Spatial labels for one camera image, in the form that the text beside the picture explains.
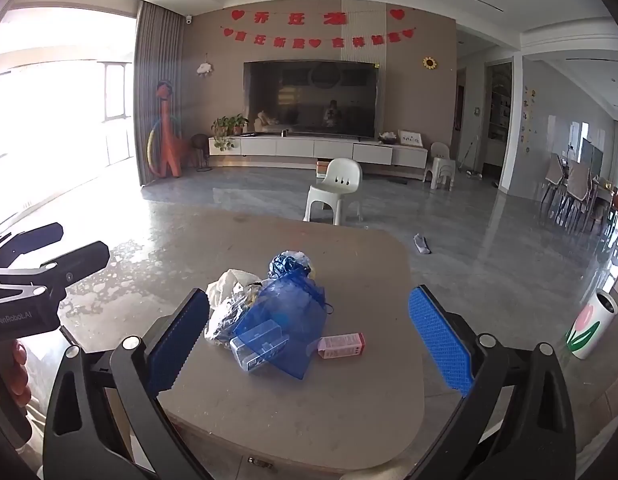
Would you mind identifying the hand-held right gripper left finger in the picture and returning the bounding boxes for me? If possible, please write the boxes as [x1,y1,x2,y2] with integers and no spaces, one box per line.
[43,287,214,480]

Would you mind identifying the large wall television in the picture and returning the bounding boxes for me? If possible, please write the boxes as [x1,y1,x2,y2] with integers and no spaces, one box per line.
[243,60,380,140]

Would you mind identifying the green potted plant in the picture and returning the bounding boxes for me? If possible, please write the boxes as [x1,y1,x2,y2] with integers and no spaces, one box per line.
[211,114,250,153]

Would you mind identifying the stacked white plastic stools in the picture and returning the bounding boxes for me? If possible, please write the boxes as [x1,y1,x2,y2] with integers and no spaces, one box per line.
[423,142,457,191]

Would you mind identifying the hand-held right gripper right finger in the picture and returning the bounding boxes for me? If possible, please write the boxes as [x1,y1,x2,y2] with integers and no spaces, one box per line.
[408,285,577,480]

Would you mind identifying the grey curtain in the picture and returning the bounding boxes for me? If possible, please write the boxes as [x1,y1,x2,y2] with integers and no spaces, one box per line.
[134,0,186,188]

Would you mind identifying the colourful wall stickers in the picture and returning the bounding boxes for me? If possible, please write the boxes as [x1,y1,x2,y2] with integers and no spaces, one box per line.
[521,87,537,156]

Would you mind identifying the white plastic bag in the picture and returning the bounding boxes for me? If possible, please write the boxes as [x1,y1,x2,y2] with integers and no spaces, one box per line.
[205,282,262,346]

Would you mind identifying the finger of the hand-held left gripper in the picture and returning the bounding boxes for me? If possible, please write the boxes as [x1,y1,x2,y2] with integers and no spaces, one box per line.
[0,241,110,289]
[0,222,64,268]

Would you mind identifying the colourful hula hoop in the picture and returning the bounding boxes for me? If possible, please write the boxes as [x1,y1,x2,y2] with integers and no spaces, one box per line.
[146,112,184,177]

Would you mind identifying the long white television cabinet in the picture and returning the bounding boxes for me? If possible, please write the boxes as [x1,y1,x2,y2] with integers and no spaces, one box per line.
[209,135,428,181]

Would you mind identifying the red banner with large hearts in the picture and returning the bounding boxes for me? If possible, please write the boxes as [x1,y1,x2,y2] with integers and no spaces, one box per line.
[231,7,406,27]

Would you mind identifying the white plastic chair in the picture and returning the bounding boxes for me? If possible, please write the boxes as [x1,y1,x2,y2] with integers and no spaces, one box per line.
[304,157,364,226]

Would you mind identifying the shelf unit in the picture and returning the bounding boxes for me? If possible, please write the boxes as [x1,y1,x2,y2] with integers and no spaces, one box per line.
[489,75,512,141]

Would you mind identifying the small pink carton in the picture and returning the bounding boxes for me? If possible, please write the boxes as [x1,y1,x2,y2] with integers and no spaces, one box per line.
[317,332,367,361]

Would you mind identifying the dark wooden stool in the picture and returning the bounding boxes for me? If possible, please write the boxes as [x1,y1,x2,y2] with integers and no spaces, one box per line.
[189,132,212,171]

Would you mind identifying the white tulip print trash bin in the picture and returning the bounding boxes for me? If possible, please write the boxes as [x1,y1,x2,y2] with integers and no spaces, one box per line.
[566,290,618,360]

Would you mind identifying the person's left hand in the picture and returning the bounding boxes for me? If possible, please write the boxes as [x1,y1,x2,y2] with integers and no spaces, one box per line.
[0,341,32,409]

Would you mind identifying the orange dinosaur toy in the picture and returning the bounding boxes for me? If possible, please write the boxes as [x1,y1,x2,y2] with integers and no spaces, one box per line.
[148,80,190,178]

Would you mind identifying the mop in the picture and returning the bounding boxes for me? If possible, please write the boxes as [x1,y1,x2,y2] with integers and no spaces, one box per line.
[461,135,482,179]

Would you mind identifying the red banner with small hearts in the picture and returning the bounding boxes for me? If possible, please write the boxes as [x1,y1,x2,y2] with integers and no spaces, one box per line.
[223,27,417,51]

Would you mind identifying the clear plastic box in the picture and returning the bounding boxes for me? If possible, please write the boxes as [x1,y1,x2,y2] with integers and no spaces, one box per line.
[230,319,284,373]

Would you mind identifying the dining table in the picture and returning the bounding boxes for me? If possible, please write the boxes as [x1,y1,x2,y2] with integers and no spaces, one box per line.
[591,180,618,226]

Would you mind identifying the blue plastic bag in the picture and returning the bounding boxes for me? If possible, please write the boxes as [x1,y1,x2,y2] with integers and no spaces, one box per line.
[268,250,314,287]

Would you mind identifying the blue organza drawstring bag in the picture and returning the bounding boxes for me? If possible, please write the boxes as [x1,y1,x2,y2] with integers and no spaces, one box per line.
[233,272,334,381]

